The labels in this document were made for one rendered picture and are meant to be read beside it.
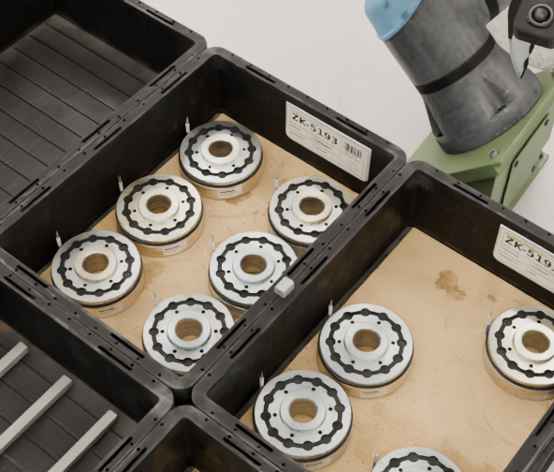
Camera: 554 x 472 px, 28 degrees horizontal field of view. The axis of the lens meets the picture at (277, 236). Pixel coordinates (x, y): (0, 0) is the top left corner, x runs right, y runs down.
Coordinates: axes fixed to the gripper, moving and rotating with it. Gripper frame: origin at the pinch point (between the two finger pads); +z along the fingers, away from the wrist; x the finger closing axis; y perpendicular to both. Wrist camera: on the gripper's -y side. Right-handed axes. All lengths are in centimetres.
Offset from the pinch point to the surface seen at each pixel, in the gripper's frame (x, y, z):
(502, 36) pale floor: 38, 124, 97
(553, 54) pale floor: 25, 124, 97
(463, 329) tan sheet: -0.5, -17.6, 22.7
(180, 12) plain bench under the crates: 64, 25, 30
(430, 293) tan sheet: 4.7, -15.0, 22.4
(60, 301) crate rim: 36, -41, 12
